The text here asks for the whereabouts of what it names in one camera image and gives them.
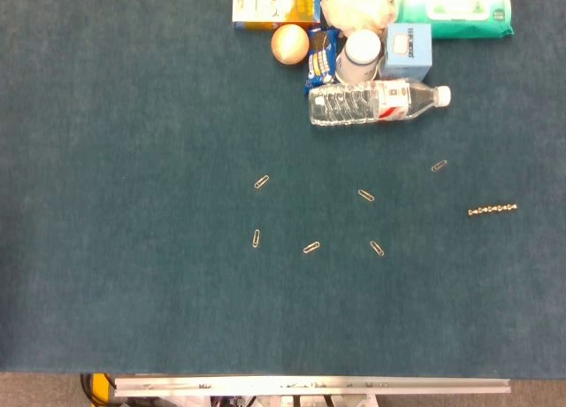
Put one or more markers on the paperclip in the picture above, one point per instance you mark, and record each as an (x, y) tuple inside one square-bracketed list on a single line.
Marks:
[(256, 238), (377, 248), (366, 195), (439, 165), (262, 182), (311, 247)]

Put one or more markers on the yellow robot base part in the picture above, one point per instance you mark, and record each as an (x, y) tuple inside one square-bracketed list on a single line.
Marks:
[(101, 387)]

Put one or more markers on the clear plastic water bottle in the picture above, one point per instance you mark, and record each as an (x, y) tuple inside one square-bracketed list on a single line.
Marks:
[(354, 104)]

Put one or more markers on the blue Oreo cookie packet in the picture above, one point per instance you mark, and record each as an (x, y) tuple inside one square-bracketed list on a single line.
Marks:
[(320, 62)]

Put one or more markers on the teal felt table cloth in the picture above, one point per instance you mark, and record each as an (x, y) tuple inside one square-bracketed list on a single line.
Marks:
[(132, 203)]

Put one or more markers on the white lidded jar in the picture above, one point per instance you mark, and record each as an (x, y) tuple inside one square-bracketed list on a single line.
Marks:
[(360, 55)]

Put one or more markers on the yellow cardboard box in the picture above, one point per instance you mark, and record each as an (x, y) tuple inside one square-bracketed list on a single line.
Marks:
[(274, 4)]

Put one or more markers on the light blue cardboard box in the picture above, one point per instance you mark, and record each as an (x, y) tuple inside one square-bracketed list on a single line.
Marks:
[(407, 48)]

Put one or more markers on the white mesh bath pouf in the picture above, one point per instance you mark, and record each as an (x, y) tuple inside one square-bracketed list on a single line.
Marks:
[(354, 4)]

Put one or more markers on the green wet wipes pack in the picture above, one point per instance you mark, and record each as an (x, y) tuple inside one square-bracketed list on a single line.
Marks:
[(460, 9)]

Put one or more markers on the aluminium profile rail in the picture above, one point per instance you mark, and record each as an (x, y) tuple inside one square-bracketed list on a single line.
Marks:
[(309, 386)]

